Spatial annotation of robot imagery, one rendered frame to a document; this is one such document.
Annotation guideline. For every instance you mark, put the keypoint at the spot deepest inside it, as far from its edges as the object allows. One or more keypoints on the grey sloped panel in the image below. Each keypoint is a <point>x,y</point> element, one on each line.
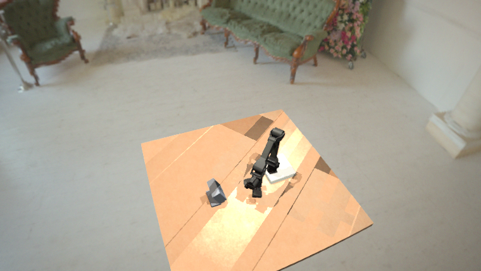
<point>215,194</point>

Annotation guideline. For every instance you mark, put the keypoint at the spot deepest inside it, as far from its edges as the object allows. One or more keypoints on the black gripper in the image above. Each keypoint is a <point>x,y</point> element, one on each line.
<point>257,192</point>

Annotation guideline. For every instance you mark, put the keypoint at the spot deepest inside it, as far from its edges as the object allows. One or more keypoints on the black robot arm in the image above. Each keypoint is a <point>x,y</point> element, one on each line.
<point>269,157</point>

